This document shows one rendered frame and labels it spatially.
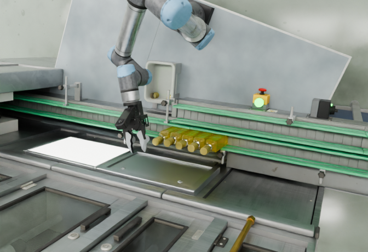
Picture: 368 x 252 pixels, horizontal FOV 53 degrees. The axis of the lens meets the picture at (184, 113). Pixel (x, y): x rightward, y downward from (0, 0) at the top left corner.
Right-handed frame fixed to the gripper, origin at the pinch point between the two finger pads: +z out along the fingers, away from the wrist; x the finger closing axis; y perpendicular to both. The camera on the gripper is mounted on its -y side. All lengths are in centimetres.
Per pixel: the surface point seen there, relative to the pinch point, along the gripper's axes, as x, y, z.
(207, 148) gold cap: -24.1, 17.1, 5.3
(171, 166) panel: -2.7, 22.7, 13.5
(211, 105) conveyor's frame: -19.1, 44.1, -11.2
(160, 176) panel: -3.6, 8.8, 13.9
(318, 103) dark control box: -69, 49, -5
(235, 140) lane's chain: -29, 44, 8
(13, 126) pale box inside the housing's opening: 100, 28, -16
